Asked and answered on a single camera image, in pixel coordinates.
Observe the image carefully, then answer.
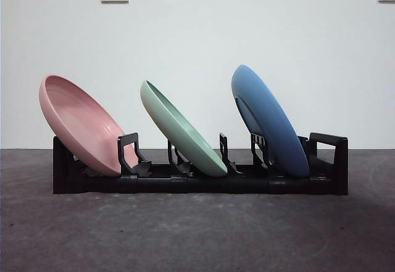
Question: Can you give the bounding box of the green plastic plate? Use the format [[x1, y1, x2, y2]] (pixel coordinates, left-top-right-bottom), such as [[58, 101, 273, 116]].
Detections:
[[140, 80, 228, 177]]

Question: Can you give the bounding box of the blue plastic plate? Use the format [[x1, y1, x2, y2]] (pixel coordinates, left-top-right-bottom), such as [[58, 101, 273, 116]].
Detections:
[[231, 64, 310, 179]]

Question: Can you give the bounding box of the pink plastic plate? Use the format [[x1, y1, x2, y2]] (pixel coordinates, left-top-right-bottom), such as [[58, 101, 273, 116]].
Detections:
[[38, 74, 139, 177]]

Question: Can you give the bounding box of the black plastic dish rack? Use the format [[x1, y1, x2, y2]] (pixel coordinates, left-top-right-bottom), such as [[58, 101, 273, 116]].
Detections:
[[52, 132, 349, 196]]

